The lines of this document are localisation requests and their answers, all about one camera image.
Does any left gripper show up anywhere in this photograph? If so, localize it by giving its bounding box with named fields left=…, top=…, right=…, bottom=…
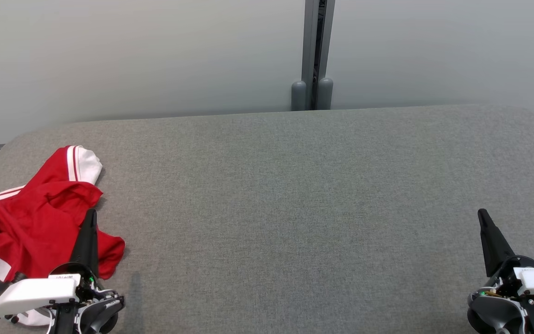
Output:
left=0, top=208, right=110, bottom=334

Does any red shirt with white sleeves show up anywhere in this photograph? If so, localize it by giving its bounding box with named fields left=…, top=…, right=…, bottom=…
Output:
left=0, top=145, right=126, bottom=328

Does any grey metal partition post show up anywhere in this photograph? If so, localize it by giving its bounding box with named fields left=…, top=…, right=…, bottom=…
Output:
left=291, top=0, right=336, bottom=111

